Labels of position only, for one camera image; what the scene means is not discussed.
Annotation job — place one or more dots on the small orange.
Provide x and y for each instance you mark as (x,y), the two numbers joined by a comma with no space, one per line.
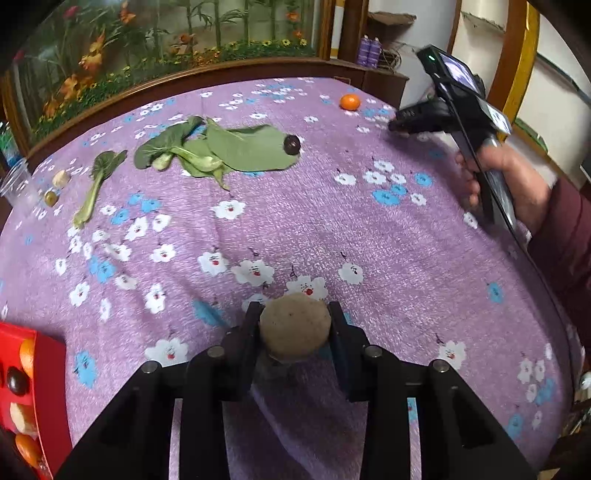
(350,101)

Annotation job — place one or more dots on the cardboard piece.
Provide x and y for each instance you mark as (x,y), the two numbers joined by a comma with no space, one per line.
(392,18)

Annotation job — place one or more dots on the clear plastic cup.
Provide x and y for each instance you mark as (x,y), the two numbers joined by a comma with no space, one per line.
(18,177)

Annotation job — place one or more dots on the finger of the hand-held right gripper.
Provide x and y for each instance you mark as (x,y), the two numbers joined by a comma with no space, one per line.
(420,117)

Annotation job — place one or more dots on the dark plum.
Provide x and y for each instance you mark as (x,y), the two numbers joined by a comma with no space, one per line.
(292,144)
(16,382)

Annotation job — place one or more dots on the large bok choy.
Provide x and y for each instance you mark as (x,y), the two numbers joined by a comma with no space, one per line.
(240,147)

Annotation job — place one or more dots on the tan round fruit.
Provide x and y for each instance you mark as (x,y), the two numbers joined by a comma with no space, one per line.
(294,330)

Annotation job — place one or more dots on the pale small fruit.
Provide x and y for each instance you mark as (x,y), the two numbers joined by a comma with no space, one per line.
(61,177)

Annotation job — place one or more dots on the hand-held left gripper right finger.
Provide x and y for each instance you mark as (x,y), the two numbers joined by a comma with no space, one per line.
(344,355)

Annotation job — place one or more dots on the green olive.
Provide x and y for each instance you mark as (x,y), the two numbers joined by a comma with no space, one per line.
(51,197)

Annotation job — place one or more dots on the person's right hand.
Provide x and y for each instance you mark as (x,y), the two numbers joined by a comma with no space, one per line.
(521,184)

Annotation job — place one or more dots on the wooden gold shelf frame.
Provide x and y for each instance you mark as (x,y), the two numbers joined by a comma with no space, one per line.
(517,55)

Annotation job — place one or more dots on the small bok choy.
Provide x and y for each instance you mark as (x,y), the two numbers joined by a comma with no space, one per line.
(94,184)

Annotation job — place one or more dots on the red tray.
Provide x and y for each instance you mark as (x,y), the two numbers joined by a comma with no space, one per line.
(48,392)

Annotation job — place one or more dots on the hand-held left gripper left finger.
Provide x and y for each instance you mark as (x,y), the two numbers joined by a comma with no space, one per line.
(244,350)

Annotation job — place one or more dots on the glass plant display case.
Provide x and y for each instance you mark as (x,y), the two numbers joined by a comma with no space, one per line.
(138,37)

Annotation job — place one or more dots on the pale peeled fruit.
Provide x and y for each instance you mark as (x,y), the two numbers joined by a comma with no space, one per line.
(23,415)

